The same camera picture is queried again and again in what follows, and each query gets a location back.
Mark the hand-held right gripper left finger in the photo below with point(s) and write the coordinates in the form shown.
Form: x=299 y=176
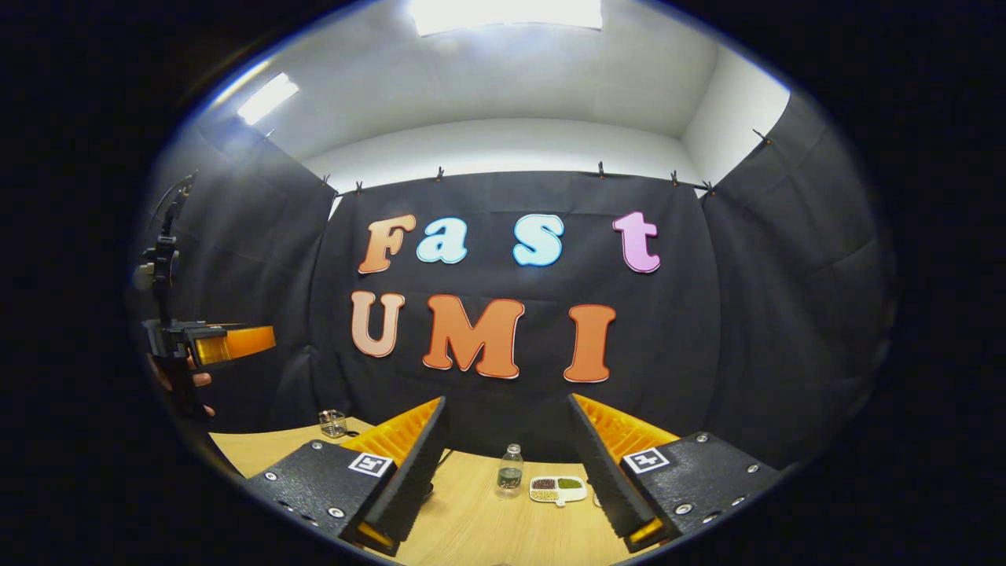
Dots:
x=416 y=472

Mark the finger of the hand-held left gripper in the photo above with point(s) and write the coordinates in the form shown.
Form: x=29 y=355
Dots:
x=244 y=342

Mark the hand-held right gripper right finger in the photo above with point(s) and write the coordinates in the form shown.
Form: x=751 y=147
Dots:
x=601 y=472

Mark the white divided bean tray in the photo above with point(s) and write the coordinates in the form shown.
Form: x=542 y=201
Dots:
x=558 y=494

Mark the clear plastic water bottle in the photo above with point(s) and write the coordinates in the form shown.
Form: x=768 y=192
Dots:
x=510 y=475

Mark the small rectangular ceiling light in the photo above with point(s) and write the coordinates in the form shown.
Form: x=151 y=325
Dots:
x=267 y=98

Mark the row of black cloth clips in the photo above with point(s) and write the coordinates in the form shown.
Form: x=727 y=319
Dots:
x=601 y=169

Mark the large rectangular ceiling light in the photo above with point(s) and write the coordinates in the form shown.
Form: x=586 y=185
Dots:
x=503 y=14

